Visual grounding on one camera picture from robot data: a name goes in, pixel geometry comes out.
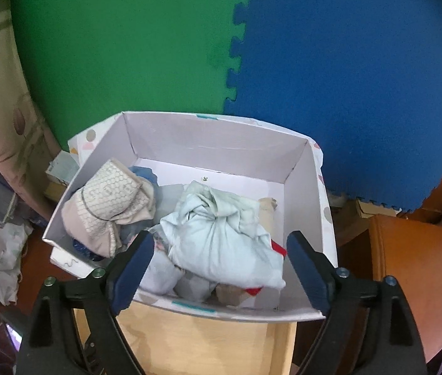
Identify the beige honeycomb underwear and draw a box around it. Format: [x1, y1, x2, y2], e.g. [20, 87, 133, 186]
[62, 159, 157, 258]

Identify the pale mint underwear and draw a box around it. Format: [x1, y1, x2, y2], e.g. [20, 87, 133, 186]
[160, 181, 287, 290]

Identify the blue foam mat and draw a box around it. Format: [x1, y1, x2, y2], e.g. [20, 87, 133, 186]
[223, 0, 442, 213]

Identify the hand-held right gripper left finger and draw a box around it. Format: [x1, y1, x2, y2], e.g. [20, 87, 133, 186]
[14, 231, 155, 375]

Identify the light blue underwear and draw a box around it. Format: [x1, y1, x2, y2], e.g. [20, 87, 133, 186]
[129, 166, 186, 219]

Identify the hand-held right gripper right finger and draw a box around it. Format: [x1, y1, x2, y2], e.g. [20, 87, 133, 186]
[286, 231, 428, 375]

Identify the green foam mat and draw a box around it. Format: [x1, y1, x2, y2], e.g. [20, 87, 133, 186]
[10, 0, 253, 153]

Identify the grey underwear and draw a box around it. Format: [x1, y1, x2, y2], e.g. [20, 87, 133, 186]
[174, 269, 217, 303]

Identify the pale lavender underwear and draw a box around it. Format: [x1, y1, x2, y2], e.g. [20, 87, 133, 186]
[139, 250, 184, 295]

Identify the orange wooden furniture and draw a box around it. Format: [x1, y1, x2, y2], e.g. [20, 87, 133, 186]
[367, 214, 442, 364]

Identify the tan underwear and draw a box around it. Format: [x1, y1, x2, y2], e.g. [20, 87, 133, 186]
[215, 283, 247, 307]
[259, 198, 278, 239]

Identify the floral beige curtain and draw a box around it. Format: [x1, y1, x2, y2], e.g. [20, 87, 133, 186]
[0, 0, 69, 223]

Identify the wooden drawer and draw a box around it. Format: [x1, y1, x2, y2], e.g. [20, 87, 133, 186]
[115, 301, 297, 375]

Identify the small white carton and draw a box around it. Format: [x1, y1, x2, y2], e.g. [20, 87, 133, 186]
[46, 152, 80, 186]

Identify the white cardboard box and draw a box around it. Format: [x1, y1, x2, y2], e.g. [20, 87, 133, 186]
[42, 111, 339, 323]

